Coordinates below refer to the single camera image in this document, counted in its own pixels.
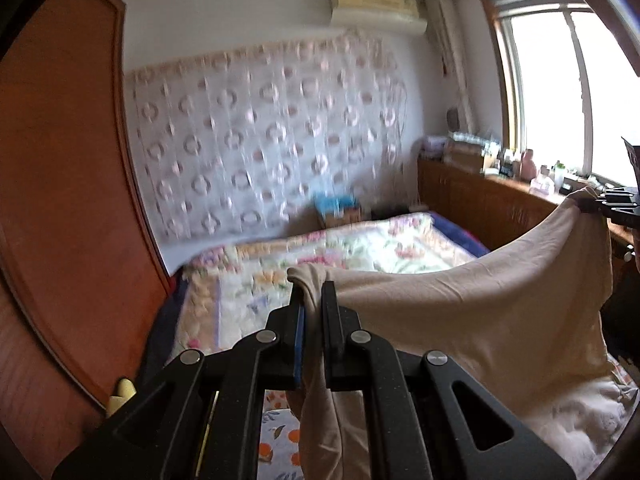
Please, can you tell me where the wooden sideboard cabinet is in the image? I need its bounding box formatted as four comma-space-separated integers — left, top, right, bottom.
417, 157, 640, 271

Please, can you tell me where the wall air conditioner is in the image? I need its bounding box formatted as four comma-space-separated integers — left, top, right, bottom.
329, 0, 429, 36

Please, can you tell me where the brown cardboard box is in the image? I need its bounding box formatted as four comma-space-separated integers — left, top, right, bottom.
445, 140, 493, 173

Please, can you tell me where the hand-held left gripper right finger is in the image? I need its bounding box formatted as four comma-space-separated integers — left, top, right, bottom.
321, 280, 576, 480

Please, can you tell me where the wooden headboard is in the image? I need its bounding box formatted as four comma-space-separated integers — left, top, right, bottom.
0, 0, 173, 480

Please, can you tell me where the white patterned side curtain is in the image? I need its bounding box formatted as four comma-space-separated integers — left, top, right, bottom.
425, 0, 476, 136

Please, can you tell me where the floral blanket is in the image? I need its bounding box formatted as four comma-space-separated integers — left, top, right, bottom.
170, 212, 481, 366

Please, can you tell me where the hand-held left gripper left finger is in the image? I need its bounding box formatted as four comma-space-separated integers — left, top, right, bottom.
52, 280, 307, 480

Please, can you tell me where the cardboard box with blue items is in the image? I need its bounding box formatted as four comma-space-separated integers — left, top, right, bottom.
314, 192, 362, 229

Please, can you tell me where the window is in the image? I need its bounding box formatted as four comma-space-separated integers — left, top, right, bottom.
477, 0, 640, 191

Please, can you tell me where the circle pattern sheer curtain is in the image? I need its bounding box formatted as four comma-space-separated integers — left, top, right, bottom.
122, 30, 418, 256

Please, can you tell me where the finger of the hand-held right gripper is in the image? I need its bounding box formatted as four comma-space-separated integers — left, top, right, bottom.
597, 186, 640, 202
575, 197, 640, 228

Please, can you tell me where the yellow plush toy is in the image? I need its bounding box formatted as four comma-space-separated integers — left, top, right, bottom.
105, 377, 138, 418

